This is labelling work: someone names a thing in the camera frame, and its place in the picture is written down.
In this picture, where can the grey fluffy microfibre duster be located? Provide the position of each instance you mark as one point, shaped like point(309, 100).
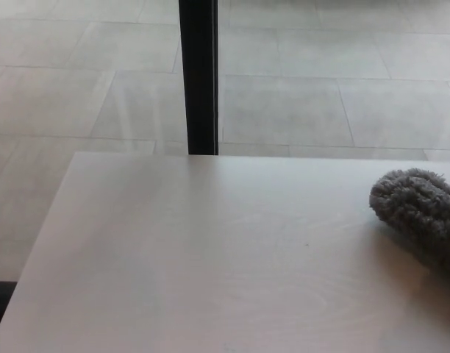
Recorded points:
point(420, 213)

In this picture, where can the black vertical window frame post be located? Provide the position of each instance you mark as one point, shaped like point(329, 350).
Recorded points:
point(201, 77)

